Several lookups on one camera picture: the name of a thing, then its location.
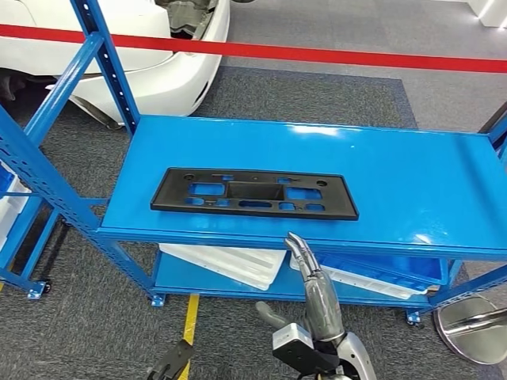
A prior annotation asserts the white display plinth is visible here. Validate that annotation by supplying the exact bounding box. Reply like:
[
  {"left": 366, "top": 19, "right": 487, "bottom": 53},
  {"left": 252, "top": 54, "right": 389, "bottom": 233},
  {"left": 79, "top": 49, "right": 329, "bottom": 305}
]
[{"left": 468, "top": 0, "right": 507, "bottom": 29}]

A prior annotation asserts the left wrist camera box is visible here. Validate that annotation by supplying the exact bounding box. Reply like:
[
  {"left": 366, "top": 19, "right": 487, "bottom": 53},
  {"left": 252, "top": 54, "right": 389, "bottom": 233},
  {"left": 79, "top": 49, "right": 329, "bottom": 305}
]
[{"left": 147, "top": 340, "right": 195, "bottom": 380}]

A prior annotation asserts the red barrier belt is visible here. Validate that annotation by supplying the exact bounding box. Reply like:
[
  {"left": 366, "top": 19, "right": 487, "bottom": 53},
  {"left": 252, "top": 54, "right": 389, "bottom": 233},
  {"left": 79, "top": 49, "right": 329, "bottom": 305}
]
[{"left": 0, "top": 23, "right": 507, "bottom": 74}]

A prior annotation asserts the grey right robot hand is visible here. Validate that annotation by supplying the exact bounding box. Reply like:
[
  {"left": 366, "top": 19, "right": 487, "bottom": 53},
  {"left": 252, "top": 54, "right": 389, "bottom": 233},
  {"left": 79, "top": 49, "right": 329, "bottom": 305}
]
[{"left": 255, "top": 232, "right": 346, "bottom": 344}]

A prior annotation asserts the blue plastic bin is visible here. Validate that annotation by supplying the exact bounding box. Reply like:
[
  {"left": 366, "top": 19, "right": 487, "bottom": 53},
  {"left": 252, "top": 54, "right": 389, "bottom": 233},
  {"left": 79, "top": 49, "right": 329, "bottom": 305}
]
[
  {"left": 0, "top": 165, "right": 14, "bottom": 192},
  {"left": 317, "top": 254, "right": 444, "bottom": 287}
]

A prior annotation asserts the chrome stanchion base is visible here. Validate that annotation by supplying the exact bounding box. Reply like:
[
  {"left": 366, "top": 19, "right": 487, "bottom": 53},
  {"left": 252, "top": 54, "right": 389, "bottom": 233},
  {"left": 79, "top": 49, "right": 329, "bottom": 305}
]
[{"left": 432, "top": 294, "right": 507, "bottom": 367}]

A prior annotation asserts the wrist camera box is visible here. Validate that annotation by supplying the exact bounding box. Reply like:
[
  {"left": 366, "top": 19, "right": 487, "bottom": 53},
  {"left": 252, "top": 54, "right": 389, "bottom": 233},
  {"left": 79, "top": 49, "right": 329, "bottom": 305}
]
[
  {"left": 147, "top": 340, "right": 195, "bottom": 380},
  {"left": 271, "top": 322, "right": 342, "bottom": 378}
]

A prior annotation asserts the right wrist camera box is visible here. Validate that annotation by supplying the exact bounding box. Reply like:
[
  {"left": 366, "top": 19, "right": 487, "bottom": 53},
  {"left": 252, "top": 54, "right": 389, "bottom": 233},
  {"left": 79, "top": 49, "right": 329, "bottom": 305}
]
[{"left": 271, "top": 322, "right": 342, "bottom": 378}]

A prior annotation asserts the black plastic plate bracket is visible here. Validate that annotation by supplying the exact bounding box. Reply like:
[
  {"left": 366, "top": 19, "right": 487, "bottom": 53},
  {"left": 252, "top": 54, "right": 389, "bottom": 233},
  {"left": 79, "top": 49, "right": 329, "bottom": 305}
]
[{"left": 150, "top": 167, "right": 360, "bottom": 222}]

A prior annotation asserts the blue metal shelf rack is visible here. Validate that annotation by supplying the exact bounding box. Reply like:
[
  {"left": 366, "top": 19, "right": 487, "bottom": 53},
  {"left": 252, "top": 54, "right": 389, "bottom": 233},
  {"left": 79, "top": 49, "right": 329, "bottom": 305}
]
[
  {"left": 0, "top": 162, "right": 60, "bottom": 301},
  {"left": 0, "top": 0, "right": 507, "bottom": 329}
]

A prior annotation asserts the white plastic tray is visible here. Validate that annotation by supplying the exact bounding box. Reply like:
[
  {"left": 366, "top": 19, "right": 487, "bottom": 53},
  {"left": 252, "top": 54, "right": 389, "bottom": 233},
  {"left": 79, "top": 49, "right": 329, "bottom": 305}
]
[{"left": 159, "top": 243, "right": 287, "bottom": 292}]

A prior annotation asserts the white car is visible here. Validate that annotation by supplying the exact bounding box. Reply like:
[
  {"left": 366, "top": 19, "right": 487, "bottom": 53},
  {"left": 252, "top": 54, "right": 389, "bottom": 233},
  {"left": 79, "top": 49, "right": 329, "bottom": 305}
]
[{"left": 0, "top": 0, "right": 231, "bottom": 127}]

